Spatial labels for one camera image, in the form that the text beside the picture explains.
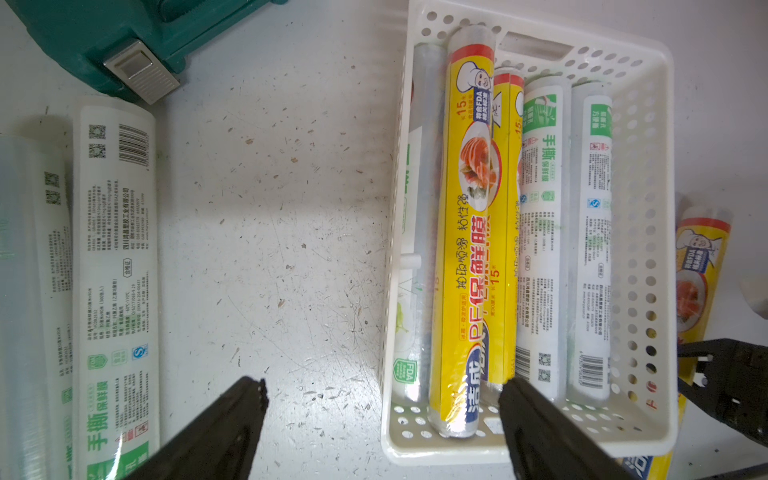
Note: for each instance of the red oval label wrap roll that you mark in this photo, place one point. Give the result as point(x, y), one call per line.
point(411, 365)

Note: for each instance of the grape print wrap roll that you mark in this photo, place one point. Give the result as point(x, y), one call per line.
point(36, 313)

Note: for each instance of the white green wrap roll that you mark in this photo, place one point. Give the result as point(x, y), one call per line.
point(591, 170)

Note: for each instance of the white text wrap roll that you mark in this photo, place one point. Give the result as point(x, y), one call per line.
point(116, 426)

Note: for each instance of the green plastic tool case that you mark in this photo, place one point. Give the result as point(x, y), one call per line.
point(133, 50)

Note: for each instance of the yellow wrap roll chef label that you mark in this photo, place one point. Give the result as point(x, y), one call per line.
point(503, 216)

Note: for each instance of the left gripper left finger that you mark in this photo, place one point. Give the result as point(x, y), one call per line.
point(220, 443)

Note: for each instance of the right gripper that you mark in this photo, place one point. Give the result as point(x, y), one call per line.
point(735, 388)

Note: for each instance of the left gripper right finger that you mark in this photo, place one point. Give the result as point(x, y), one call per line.
point(544, 444)

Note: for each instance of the yellow wrap roll group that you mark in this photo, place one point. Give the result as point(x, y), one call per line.
point(458, 327)

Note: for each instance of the clear green label wrap roll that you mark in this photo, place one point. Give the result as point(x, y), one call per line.
point(541, 279)

